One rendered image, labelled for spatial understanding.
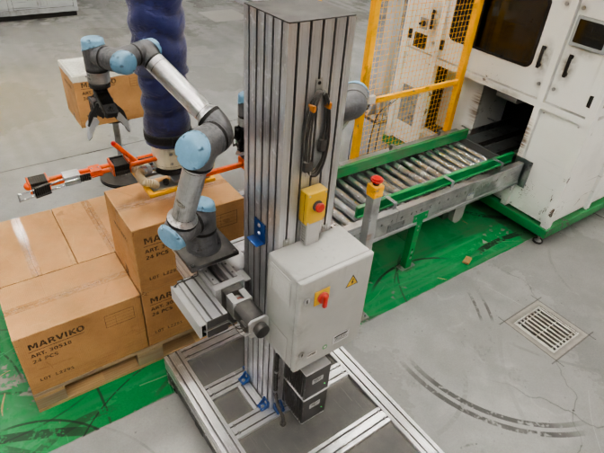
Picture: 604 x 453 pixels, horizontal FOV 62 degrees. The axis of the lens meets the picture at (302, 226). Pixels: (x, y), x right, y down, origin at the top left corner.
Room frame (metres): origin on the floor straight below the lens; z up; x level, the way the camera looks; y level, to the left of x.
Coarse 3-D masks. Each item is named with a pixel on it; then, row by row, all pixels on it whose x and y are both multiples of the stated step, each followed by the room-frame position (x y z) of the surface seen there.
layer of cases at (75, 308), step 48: (0, 240) 2.18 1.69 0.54; (48, 240) 2.22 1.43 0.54; (96, 240) 2.25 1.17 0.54; (0, 288) 1.82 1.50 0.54; (48, 288) 1.84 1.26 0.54; (96, 288) 1.87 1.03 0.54; (48, 336) 1.57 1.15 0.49; (96, 336) 1.70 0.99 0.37; (144, 336) 1.84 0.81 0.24; (48, 384) 1.53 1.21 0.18
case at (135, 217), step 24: (120, 192) 2.16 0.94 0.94; (144, 192) 2.18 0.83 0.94; (216, 192) 2.24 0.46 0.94; (120, 216) 1.96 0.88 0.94; (144, 216) 1.98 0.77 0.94; (216, 216) 2.11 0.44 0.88; (240, 216) 2.20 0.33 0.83; (120, 240) 2.02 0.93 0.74; (144, 240) 1.88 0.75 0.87; (144, 264) 1.87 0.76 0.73; (168, 264) 1.94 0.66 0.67; (144, 288) 1.86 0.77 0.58
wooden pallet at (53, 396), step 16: (176, 336) 1.94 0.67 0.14; (192, 336) 2.05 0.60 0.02; (144, 352) 1.82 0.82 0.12; (160, 352) 1.88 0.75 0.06; (112, 368) 1.78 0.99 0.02; (128, 368) 1.79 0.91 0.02; (64, 384) 1.57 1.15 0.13; (80, 384) 1.66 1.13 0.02; (96, 384) 1.66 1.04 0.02; (48, 400) 1.51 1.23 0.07; (64, 400) 1.56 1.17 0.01
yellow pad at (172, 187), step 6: (168, 180) 2.07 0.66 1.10; (210, 180) 2.16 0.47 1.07; (144, 186) 2.04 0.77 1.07; (162, 186) 2.05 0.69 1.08; (168, 186) 2.05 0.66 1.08; (174, 186) 2.06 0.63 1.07; (150, 192) 1.99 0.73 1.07; (156, 192) 2.00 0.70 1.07; (162, 192) 2.01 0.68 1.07; (168, 192) 2.03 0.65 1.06
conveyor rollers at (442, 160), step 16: (448, 144) 3.87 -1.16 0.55; (400, 160) 3.53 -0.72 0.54; (416, 160) 3.53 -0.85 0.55; (432, 160) 3.61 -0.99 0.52; (448, 160) 3.61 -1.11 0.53; (464, 160) 3.61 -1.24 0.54; (480, 160) 3.62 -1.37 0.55; (368, 176) 3.28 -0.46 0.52; (384, 176) 3.27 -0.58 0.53; (400, 176) 3.27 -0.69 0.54; (416, 176) 3.28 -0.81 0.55; (432, 176) 3.37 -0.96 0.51; (336, 192) 2.99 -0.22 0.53; (352, 192) 3.00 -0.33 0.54; (384, 192) 3.02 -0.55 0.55; (432, 192) 3.12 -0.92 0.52
